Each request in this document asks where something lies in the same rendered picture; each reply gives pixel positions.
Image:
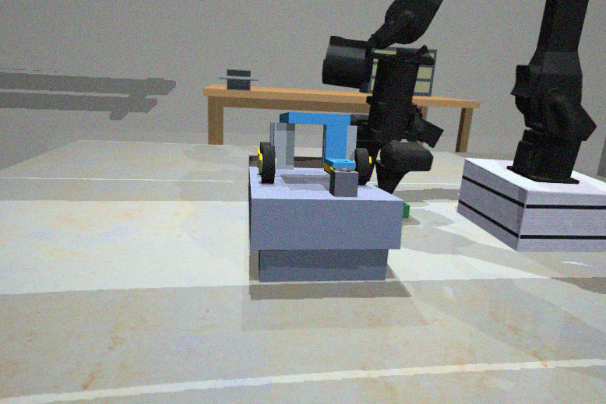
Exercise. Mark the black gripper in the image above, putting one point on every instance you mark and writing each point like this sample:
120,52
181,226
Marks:
382,129

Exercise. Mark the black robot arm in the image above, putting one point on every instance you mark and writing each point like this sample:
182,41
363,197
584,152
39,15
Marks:
547,91

